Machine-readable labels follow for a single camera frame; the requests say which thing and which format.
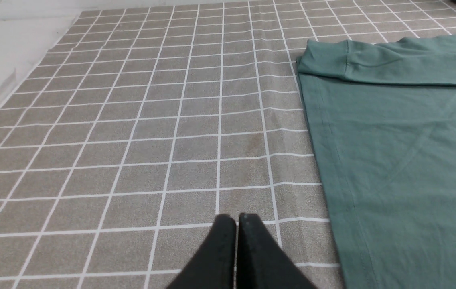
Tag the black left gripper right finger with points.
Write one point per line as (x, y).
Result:
(261, 263)

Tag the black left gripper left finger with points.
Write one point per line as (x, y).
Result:
(212, 266)

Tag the green long-sleeve top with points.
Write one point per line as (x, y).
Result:
(382, 121)

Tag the grey checked tablecloth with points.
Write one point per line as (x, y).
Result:
(141, 125)

